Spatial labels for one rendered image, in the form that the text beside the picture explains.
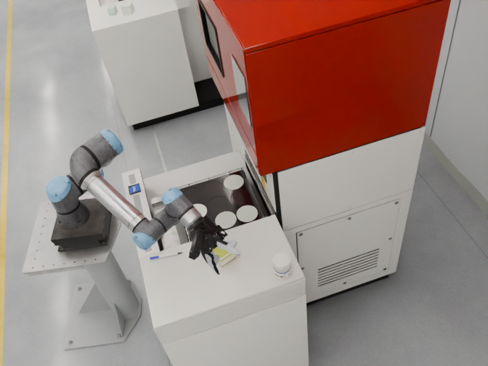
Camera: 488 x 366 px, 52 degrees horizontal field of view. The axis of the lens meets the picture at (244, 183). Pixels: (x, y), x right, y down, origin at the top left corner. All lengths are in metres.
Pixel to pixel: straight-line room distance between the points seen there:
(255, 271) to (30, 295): 1.90
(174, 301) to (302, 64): 1.03
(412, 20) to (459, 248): 1.86
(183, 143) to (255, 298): 2.28
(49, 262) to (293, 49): 1.53
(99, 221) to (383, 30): 1.52
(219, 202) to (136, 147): 1.91
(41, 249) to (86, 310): 0.79
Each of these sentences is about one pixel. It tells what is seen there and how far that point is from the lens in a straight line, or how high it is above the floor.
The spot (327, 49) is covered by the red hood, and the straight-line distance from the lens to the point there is 1.75.
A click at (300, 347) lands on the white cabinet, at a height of 0.35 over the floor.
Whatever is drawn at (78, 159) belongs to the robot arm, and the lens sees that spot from 1.98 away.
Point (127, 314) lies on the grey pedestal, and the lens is 3.14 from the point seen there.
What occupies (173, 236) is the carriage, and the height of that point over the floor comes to 0.88.
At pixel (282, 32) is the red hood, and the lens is 1.69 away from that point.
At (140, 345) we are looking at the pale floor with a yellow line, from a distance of 3.10.
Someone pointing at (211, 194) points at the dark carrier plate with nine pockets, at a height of 0.90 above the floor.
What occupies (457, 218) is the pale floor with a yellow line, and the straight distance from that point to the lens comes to 3.53.
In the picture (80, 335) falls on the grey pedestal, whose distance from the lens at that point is 3.25.
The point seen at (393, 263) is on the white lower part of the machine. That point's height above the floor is 0.19.
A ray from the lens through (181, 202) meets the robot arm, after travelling 1.81.
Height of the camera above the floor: 2.68
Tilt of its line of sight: 47 degrees down
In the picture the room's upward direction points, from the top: 9 degrees counter-clockwise
